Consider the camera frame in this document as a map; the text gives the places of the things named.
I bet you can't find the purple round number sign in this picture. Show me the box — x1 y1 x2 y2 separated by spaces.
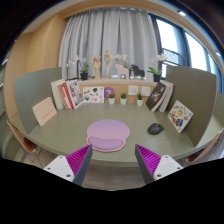
104 87 115 99

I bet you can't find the wooden chair right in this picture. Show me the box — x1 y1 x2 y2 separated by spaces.
184 128 224 167

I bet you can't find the small potted plant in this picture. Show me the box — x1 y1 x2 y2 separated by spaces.
137 93 143 106
120 93 127 105
108 93 115 105

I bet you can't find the wooden hand model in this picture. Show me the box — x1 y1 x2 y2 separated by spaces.
91 56 101 79

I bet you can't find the beige card left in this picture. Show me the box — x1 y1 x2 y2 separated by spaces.
32 97 57 126

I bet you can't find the wooden chair left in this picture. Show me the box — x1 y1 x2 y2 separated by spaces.
7 121 37 155

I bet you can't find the white orchid left pot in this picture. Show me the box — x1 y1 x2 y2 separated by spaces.
66 55 89 80

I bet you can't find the black computer mouse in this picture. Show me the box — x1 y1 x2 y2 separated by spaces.
148 123 164 135

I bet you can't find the white socket plate right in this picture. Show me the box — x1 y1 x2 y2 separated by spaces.
141 86 151 96

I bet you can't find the illustrated magazine left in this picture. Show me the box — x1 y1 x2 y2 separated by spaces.
66 80 83 109

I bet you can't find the black horse figure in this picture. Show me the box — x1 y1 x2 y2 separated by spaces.
131 64 145 79

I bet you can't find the red white book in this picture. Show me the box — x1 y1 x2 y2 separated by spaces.
58 82 74 110

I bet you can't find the green partition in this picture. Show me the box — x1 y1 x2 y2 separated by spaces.
166 66 217 146
13 67 62 134

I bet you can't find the wooden chair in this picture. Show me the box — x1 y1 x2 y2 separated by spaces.
184 128 224 167
7 121 37 155

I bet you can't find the green partition right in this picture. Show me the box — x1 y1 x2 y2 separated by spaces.
166 66 217 146

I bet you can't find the white orchid middle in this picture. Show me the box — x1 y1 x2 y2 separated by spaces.
115 54 131 71

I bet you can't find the white socket plate left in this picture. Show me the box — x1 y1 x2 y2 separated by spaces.
128 85 138 96

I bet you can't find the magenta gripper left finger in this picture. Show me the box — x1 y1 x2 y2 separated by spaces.
44 145 93 186

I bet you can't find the white books right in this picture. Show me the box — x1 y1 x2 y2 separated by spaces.
158 80 174 112

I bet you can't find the black book right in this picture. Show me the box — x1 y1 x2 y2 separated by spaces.
146 83 167 112

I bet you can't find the pink horse figure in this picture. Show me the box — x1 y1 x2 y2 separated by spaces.
115 64 129 79

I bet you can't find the white sticker card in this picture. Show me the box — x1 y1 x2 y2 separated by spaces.
83 87 104 103

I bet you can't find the white socket plate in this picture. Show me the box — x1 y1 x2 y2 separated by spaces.
141 86 151 96
128 85 138 96

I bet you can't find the grey curtain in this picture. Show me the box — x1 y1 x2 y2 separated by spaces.
59 7 158 81

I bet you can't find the white book left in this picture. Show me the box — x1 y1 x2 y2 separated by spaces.
51 79 64 109

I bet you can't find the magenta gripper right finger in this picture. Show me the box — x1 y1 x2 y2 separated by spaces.
135 144 182 184

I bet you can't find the colourful sticker board right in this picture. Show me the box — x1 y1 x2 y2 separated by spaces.
167 101 193 133

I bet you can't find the wooden mannequin figure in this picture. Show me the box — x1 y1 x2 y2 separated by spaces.
104 50 111 76

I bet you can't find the white orchid pot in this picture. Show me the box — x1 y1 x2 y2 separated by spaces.
148 53 167 82
66 55 89 80

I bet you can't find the white orchid right pot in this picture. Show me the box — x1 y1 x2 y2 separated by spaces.
148 53 167 82

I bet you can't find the small potted plant left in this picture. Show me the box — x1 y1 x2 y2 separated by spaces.
108 93 115 105

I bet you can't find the purple mouse pad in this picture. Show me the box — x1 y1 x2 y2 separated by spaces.
86 119 130 152

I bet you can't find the small potted plant right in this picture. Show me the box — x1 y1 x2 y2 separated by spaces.
137 93 143 106

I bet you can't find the green partition left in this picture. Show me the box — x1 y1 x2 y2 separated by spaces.
13 67 62 134

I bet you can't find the small potted plant middle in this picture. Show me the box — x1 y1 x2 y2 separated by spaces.
120 93 127 105

